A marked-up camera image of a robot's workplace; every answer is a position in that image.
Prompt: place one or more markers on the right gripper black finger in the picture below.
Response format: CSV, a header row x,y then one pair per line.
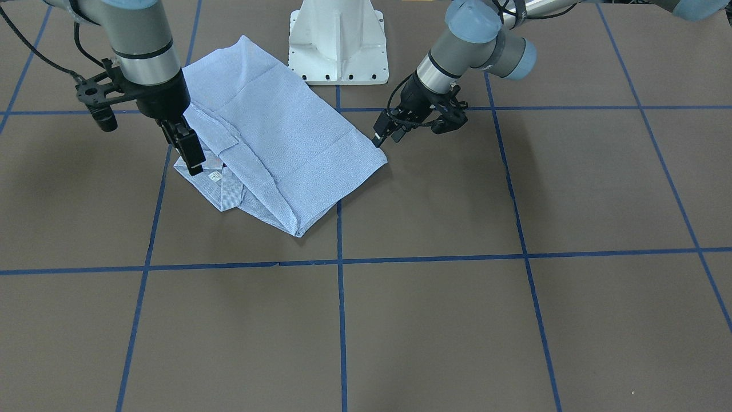
x,y
186,142

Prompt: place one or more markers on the light blue striped shirt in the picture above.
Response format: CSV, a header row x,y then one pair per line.
x,y
272,147

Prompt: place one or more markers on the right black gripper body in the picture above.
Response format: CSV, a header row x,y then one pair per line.
x,y
164,99

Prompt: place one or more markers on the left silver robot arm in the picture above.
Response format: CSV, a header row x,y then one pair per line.
x,y
478,35

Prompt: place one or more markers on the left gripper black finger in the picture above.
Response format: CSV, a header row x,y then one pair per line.
x,y
399,132
386,126

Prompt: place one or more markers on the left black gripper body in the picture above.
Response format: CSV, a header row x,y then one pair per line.
x,y
414,100

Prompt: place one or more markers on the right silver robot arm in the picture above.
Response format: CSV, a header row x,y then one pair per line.
x,y
145,69

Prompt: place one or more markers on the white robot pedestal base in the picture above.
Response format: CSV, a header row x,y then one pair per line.
x,y
338,43

